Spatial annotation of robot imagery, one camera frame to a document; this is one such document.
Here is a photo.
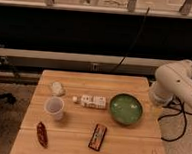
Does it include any red chocolate bar wrapper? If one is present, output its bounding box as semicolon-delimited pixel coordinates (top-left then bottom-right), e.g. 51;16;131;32
88;124;107;152

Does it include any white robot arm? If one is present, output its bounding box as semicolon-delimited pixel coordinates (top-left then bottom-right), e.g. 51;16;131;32
148;59;192;108

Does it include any dark red snack packet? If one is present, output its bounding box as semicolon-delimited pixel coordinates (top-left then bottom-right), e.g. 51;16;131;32
36;121;48;149

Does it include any black power cable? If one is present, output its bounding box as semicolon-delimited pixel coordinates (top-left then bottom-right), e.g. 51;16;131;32
156;96;192;144

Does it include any green ceramic bowl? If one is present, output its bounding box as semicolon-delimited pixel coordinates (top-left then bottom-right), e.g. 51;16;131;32
109;93;143;125

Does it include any black hanging cable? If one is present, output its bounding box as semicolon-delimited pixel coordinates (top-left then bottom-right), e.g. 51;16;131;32
109;4;151;77

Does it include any crumpled white paper ball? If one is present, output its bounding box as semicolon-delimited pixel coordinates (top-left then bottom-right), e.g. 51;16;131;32
50;81;65;97

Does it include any white labelled bottle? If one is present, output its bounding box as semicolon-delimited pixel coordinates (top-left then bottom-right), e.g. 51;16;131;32
72;95;107;109

